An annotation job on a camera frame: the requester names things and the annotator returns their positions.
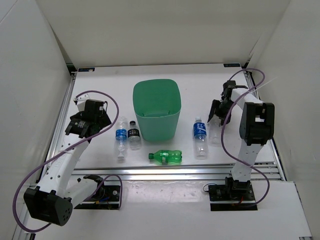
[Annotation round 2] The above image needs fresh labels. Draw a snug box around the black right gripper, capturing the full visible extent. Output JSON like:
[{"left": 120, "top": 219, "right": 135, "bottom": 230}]
[{"left": 208, "top": 99, "right": 237, "bottom": 127}]

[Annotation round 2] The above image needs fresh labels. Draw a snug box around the clear unlabelled plastic bottle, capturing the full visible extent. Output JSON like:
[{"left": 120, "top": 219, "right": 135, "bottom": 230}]
[{"left": 209, "top": 117, "right": 222, "bottom": 146}]

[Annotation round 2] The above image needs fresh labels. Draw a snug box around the blue label bottle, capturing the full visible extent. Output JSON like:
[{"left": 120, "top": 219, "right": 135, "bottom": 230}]
[
  {"left": 193, "top": 116, "right": 209, "bottom": 159},
  {"left": 115, "top": 116, "right": 128, "bottom": 161}
]

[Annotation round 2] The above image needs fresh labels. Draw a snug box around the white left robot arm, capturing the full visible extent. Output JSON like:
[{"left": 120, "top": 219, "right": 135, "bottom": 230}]
[{"left": 23, "top": 107, "right": 111, "bottom": 226}]

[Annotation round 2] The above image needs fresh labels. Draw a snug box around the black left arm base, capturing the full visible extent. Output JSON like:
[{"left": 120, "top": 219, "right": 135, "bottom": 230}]
[{"left": 74, "top": 174, "right": 123, "bottom": 210}]

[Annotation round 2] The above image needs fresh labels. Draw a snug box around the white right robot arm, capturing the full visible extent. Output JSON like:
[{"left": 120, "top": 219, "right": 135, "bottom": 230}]
[{"left": 207, "top": 80, "right": 275, "bottom": 201}]

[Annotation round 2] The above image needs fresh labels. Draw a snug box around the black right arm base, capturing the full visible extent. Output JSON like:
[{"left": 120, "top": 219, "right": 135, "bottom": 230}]
[{"left": 202, "top": 177, "right": 258, "bottom": 212}]

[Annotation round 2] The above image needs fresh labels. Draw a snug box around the green plastic bin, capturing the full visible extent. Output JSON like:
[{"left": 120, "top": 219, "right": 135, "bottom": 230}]
[{"left": 132, "top": 79, "right": 182, "bottom": 142}]

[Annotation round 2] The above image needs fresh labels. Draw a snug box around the black label plastic bottle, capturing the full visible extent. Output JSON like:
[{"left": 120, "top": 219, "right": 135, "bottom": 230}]
[{"left": 127, "top": 120, "right": 141, "bottom": 150}]

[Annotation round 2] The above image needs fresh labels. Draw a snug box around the green plastic soda bottle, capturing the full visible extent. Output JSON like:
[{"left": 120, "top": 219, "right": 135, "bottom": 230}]
[{"left": 148, "top": 150, "right": 182, "bottom": 165}]

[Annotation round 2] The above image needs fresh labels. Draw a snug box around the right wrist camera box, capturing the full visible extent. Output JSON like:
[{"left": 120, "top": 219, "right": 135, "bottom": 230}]
[{"left": 221, "top": 80, "right": 248, "bottom": 99}]

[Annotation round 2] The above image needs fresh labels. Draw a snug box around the white cable tie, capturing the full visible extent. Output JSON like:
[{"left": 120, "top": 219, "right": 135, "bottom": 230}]
[{"left": 250, "top": 76, "right": 278, "bottom": 94}]

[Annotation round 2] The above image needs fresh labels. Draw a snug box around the aluminium frame rail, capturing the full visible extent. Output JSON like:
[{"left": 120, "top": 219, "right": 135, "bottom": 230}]
[{"left": 27, "top": 162, "right": 283, "bottom": 181}]

